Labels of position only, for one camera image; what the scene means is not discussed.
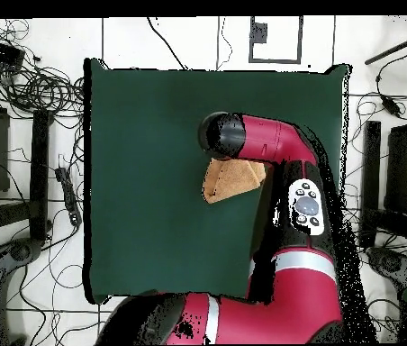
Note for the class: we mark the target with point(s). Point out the orange terry towel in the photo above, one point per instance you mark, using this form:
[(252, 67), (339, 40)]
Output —
[(228, 180)]

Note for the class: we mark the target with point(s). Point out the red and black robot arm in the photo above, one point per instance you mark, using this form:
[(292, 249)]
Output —
[(279, 140)]

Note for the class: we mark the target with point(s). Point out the dark green table cloth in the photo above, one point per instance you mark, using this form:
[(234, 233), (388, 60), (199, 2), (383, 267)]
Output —
[(135, 162)]

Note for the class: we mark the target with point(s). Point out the black power strip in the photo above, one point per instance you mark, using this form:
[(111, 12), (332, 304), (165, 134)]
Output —
[(69, 198)]

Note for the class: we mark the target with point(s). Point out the black bar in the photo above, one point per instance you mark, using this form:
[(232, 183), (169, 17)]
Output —
[(40, 173), (371, 173)]

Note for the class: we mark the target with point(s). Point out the black rounded stand base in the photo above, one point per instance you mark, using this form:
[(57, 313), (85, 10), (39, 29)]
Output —
[(390, 263), (19, 252)]

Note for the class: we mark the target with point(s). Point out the black power adapter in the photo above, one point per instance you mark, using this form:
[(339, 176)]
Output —
[(391, 107)]

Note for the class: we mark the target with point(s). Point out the black rod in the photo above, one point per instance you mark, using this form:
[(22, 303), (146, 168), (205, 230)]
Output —
[(394, 48)]

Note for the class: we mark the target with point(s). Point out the black rectangular box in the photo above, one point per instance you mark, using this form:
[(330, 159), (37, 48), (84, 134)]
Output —
[(0, 52)]

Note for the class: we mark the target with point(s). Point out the grey square frame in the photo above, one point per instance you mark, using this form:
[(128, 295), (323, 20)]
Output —
[(251, 43)]

